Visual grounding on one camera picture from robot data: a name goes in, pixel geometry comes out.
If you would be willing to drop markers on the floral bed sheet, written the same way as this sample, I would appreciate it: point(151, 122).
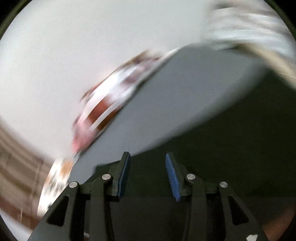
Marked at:
point(55, 180)

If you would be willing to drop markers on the black pants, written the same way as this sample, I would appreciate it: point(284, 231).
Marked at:
point(231, 150)

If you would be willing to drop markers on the grey mesh mattress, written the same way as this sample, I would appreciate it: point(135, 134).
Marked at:
point(173, 104)

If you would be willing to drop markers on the checked red white pillow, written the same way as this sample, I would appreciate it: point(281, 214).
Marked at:
point(101, 113)

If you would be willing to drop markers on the beige patterned curtain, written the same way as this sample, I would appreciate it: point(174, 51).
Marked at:
point(18, 166)

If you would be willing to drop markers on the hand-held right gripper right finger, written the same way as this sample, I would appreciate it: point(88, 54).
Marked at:
point(172, 176)

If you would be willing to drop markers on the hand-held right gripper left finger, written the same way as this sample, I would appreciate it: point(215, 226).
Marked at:
point(124, 172)

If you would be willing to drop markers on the white striped cloth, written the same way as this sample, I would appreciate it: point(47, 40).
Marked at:
point(245, 23)

